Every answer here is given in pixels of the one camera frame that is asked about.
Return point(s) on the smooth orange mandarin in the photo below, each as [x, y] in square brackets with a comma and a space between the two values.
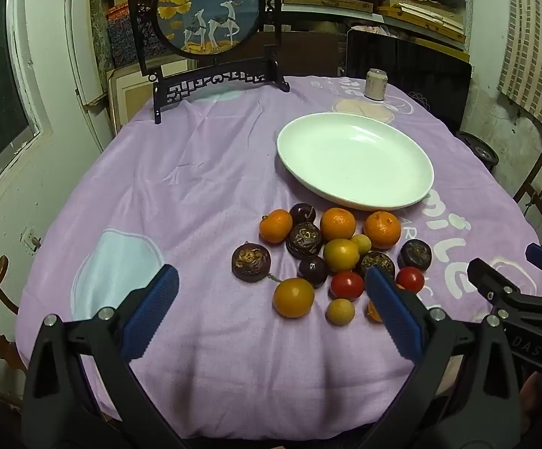
[338, 223]

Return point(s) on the round deer picture table screen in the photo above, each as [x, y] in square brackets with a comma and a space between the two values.
[205, 9]

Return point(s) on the black glass panel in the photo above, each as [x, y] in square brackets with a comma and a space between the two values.
[411, 70]

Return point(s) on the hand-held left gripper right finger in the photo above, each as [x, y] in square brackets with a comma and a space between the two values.
[395, 311]

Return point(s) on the leaning framed picture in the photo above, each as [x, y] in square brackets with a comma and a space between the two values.
[130, 93]

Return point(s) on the purple printed tablecloth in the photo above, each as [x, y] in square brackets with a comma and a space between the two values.
[191, 187]

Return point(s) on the wrinkled purple passion fruit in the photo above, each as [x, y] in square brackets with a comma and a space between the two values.
[251, 262]
[414, 253]
[304, 239]
[378, 259]

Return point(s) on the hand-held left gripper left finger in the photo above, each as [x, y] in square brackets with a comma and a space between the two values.
[151, 311]

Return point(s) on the red tomato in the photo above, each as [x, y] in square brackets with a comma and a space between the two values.
[410, 279]
[347, 285]

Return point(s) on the orange mandarin with stem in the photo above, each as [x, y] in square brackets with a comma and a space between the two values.
[275, 227]

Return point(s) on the yellow-orange citrus fruit with stem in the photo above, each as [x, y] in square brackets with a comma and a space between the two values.
[293, 297]

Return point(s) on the wall socket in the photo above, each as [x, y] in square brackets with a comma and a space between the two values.
[31, 238]

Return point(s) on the large bumpy orange mandarin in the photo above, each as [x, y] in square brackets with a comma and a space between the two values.
[382, 229]

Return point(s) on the patterned fabric rolls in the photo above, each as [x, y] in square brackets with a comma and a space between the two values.
[121, 32]

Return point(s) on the white ceramic plate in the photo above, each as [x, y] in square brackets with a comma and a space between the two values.
[355, 159]

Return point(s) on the small tan longan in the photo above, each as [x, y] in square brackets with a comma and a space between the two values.
[340, 311]
[361, 243]

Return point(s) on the yellow round citrus fruit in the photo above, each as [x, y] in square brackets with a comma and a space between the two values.
[340, 255]

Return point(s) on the smooth dark purple plum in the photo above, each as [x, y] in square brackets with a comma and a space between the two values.
[303, 213]
[312, 270]

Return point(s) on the beige drink can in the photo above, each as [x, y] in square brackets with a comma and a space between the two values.
[376, 85]

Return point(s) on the white wooden panel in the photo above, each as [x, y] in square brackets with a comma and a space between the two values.
[84, 65]

